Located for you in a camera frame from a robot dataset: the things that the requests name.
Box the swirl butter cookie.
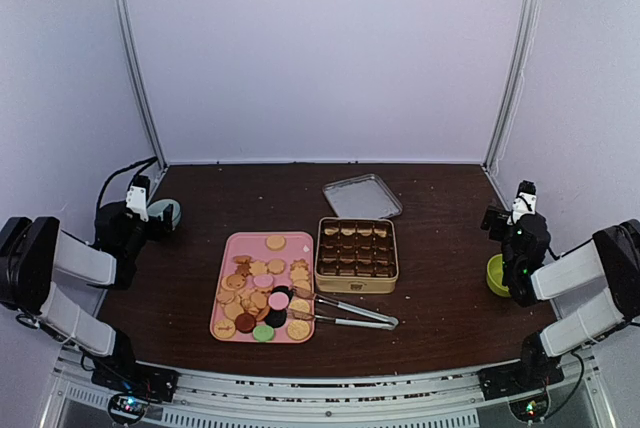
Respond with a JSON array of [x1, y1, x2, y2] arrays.
[[290, 259, 309, 272]]

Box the metal serving tongs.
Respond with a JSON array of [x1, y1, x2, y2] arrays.
[[287, 286, 400, 331]]

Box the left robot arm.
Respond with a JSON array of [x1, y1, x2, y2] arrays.
[[1, 200, 181, 396]]

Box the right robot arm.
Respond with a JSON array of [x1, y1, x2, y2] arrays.
[[478, 207, 639, 398]]

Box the pale blue ceramic bowl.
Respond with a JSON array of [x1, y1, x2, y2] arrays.
[[147, 199, 182, 237]]

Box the green plastic bowl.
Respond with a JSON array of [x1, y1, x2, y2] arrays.
[[486, 254, 511, 298]]

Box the chocolate chip cookie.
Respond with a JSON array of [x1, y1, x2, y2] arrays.
[[221, 274, 246, 291]]

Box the pink sandwich cookie upper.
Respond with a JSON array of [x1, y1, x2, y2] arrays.
[[253, 274, 274, 290]]

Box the pink sandwich cookie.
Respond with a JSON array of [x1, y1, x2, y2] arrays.
[[268, 293, 290, 311], [253, 274, 274, 290]]

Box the lone yellow sandwich cookie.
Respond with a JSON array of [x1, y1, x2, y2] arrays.
[[265, 234, 286, 251]]

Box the yellow cookie with pink sword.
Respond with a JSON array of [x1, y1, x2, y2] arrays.
[[211, 318, 236, 340]]

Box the pink plastic tray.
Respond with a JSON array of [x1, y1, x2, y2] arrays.
[[210, 232, 315, 345]]

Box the brown chocolate cookie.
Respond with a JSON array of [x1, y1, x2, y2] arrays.
[[234, 313, 257, 334]]

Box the silver tin lid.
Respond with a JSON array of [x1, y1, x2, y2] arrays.
[[322, 174, 403, 219]]

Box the pink sandwich cookie lower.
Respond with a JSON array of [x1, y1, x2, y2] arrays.
[[268, 293, 290, 311]]

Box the black sandwich cookie upper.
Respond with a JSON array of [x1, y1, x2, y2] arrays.
[[272, 285, 294, 300]]

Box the black sandwich cookie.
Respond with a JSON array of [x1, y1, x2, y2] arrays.
[[272, 285, 294, 300], [264, 309, 287, 329]]

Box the leaf shaped tan cookie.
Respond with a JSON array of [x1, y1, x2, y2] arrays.
[[289, 267, 310, 282]]

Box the black sandwich cookie lower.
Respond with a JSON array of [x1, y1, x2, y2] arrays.
[[264, 309, 287, 329]]

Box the gold cookie tin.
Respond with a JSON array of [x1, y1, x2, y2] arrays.
[[314, 217, 400, 295]]

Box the green sandwich cookie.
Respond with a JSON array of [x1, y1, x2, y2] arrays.
[[252, 325, 275, 343]]

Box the round tan cookie right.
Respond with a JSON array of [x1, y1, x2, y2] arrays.
[[293, 279, 312, 293]]

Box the yellow dotted cookie middle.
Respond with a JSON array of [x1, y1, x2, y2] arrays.
[[289, 299, 312, 316]]

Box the yellow dotted cookie corner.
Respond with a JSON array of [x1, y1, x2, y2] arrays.
[[287, 320, 311, 341]]

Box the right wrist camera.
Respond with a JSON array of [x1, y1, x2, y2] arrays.
[[508, 180, 537, 226]]

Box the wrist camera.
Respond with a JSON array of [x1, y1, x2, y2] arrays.
[[125, 175, 150, 222], [508, 180, 537, 226]]

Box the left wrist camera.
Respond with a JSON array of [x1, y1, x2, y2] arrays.
[[125, 175, 150, 222]]

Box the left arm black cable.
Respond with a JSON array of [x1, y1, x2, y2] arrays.
[[94, 156, 160, 219]]

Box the front aluminium rail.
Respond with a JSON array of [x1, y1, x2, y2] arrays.
[[35, 348, 617, 427]]

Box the right aluminium frame post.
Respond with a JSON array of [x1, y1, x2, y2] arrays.
[[483, 0, 541, 178]]

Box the aluminium frame post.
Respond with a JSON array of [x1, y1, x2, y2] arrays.
[[113, 0, 168, 172], [483, 0, 541, 178]]

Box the left aluminium frame post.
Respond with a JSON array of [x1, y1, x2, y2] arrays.
[[113, 0, 168, 172]]

